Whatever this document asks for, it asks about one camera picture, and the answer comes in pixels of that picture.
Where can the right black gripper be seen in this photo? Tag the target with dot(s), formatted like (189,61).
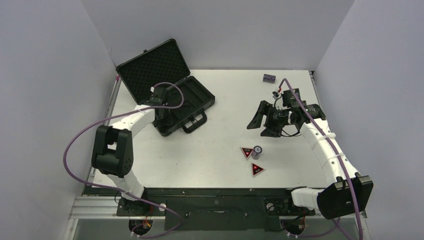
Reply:
(269,117)

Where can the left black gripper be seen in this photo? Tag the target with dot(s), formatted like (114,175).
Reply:
(167,121)

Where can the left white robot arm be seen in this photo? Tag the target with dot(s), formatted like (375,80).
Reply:
(113,152)

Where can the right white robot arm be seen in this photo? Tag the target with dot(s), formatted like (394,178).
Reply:
(348,191)

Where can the poker chip stack left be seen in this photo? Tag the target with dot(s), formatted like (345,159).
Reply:
(256,152)

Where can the red triangular button upper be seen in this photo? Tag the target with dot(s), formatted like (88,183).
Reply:
(247,152)

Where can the red triangular button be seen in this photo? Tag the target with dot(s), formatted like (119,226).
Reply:
(256,169)
(247,152)

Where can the purple playing card box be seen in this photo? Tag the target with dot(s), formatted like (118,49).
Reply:
(268,78)

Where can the red triangular button lower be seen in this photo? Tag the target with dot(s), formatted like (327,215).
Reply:
(256,169)

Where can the black foam-lined carrying case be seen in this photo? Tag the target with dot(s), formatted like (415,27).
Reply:
(161,75)

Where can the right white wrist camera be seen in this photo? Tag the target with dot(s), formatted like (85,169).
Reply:
(276,95)

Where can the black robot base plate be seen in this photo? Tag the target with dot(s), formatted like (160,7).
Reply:
(198,209)

